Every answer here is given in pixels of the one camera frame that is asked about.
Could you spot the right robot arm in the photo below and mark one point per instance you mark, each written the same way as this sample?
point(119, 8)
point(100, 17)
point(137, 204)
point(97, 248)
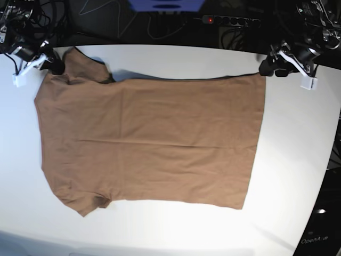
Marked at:
point(25, 36)

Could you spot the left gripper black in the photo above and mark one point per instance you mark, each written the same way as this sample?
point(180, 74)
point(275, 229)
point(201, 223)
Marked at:
point(303, 52)

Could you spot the black power strip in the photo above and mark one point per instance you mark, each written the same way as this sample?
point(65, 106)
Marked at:
point(230, 21)

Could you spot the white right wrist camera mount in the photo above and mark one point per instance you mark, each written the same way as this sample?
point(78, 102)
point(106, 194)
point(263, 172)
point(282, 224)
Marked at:
point(19, 77)

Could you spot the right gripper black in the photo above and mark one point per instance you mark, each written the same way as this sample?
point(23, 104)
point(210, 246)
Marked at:
point(30, 52)

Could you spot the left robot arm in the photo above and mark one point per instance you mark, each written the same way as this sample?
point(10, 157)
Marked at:
point(298, 33)

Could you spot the blue box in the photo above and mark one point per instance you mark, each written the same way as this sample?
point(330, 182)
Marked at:
point(166, 5)

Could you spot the tan brown T-shirt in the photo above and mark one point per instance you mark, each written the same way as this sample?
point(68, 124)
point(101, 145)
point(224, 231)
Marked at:
point(190, 141)

